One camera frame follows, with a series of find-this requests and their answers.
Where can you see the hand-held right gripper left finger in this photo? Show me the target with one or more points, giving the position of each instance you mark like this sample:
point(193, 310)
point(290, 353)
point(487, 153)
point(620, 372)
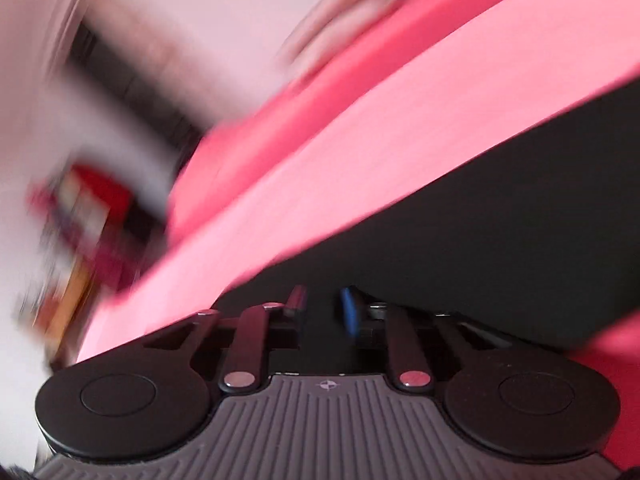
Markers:
point(296, 305)

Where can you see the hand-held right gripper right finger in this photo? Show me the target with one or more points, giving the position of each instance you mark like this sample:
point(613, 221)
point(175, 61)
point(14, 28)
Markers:
point(352, 312)

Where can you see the black pants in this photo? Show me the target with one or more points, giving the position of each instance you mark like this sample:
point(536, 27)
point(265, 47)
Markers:
point(500, 235)

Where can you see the pink terry blanket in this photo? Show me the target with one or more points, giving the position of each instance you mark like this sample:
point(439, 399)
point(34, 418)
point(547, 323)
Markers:
point(400, 120)

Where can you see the pink bed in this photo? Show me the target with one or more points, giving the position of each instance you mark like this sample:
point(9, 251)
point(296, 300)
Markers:
point(320, 100)

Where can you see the hanging clothes on rack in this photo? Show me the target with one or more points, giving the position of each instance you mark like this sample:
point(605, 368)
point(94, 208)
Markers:
point(95, 220)

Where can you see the dark wooden cabinet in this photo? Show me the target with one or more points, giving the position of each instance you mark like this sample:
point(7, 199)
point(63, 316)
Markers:
point(140, 80)

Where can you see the light pink pillow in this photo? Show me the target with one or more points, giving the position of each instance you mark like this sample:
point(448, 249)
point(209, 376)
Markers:
point(345, 15)

